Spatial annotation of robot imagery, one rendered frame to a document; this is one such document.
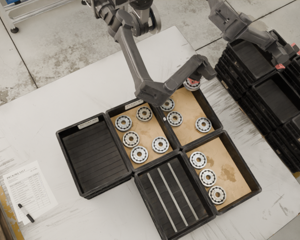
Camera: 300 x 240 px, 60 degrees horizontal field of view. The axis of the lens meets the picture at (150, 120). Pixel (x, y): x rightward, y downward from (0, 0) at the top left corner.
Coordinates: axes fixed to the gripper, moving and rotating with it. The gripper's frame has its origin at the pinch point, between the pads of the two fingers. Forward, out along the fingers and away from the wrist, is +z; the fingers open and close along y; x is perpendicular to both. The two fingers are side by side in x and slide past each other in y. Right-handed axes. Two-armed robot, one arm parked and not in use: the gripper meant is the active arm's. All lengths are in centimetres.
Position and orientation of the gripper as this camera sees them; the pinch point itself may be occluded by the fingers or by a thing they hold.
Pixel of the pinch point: (193, 79)
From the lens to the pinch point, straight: 154.3
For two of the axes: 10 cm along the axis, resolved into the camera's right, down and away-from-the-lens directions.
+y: 4.4, -8.2, 3.7
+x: -9.0, -4.3, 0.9
